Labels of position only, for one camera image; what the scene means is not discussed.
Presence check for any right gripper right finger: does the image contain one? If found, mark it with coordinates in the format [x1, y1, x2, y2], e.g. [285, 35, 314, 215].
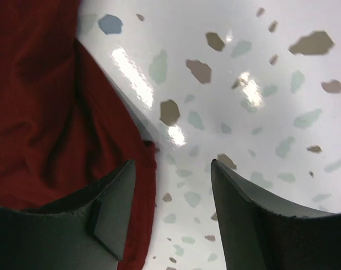
[211, 159, 341, 270]

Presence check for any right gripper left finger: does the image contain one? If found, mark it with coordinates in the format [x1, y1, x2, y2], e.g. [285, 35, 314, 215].
[0, 160, 136, 270]

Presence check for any dark red t-shirt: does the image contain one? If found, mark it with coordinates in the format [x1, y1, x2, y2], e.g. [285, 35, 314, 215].
[0, 1, 156, 269]

